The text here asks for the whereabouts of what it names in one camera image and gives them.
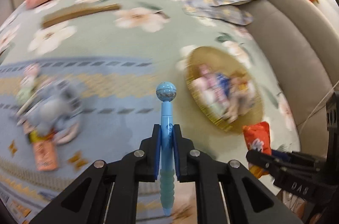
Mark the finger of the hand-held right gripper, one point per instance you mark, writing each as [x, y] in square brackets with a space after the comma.
[259, 159]
[280, 154]

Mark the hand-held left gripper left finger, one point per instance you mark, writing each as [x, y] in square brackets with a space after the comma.
[158, 152]

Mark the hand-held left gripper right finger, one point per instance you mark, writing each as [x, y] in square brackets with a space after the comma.
[176, 155]

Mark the orange snack packet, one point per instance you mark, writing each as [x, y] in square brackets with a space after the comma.
[257, 136]

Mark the blue ball-top pen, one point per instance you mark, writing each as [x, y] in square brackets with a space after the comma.
[166, 112]

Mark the heap of pastel packets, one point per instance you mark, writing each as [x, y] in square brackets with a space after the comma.
[222, 91]

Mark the round woven basket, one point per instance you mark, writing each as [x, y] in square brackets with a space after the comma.
[204, 53]

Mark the pile of colourful small packets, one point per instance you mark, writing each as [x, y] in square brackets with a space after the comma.
[53, 112]

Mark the orange tube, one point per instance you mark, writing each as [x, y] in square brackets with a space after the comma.
[45, 157]

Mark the beige padded headboard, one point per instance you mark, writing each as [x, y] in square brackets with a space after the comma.
[291, 41]

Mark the green floral bedsheet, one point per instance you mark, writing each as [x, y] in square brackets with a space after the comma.
[106, 41]

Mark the wooden brush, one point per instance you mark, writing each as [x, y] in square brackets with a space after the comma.
[79, 13]

